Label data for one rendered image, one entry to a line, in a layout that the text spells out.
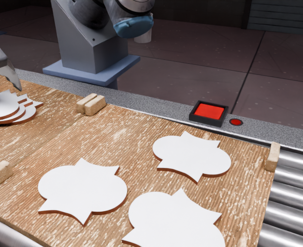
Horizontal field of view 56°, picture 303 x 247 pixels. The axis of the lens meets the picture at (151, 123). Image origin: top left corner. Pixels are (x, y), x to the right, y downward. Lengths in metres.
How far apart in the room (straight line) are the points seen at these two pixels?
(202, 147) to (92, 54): 0.59
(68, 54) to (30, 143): 0.54
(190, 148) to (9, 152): 0.34
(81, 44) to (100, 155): 0.57
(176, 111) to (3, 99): 0.41
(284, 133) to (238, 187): 0.24
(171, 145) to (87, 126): 0.19
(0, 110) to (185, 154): 0.41
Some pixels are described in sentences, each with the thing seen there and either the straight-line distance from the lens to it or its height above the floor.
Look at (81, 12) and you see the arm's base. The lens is 1.02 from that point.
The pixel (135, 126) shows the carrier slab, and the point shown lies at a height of 0.94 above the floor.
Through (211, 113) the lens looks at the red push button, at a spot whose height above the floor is 0.93.
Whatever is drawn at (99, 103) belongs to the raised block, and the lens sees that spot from 0.67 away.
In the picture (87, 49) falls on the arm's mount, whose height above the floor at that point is 0.96.
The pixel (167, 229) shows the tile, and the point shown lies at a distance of 0.41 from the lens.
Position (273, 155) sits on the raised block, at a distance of 0.53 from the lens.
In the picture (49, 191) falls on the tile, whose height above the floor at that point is 0.94.
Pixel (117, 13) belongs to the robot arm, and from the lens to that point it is 0.87.
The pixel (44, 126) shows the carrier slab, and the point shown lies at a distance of 0.65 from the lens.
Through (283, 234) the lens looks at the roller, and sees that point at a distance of 0.47.
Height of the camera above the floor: 1.27
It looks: 33 degrees down
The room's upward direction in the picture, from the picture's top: straight up
